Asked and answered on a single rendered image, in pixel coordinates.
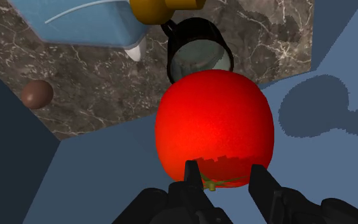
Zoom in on yellow-brown rounded object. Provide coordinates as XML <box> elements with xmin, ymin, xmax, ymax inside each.
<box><xmin>129</xmin><ymin>0</ymin><xmax>207</xmax><ymax>26</ymax></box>

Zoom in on brown ball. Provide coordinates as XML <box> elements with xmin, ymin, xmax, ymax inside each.
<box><xmin>21</xmin><ymin>80</ymin><xmax>55</xmax><ymax>110</ymax></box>

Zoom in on blue and white container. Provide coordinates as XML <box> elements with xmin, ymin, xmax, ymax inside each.
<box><xmin>7</xmin><ymin>0</ymin><xmax>151</xmax><ymax>62</ymax></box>

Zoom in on black cup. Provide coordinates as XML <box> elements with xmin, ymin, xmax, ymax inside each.
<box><xmin>161</xmin><ymin>17</ymin><xmax>235</xmax><ymax>85</ymax></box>

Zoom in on red tomato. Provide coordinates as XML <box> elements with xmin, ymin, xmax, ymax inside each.
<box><xmin>154</xmin><ymin>69</ymin><xmax>275</xmax><ymax>190</ymax></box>

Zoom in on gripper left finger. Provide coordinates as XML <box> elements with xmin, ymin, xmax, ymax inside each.
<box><xmin>112</xmin><ymin>160</ymin><xmax>217</xmax><ymax>224</ymax></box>

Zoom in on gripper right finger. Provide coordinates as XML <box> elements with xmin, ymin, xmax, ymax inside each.
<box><xmin>247</xmin><ymin>164</ymin><xmax>358</xmax><ymax>224</ymax></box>

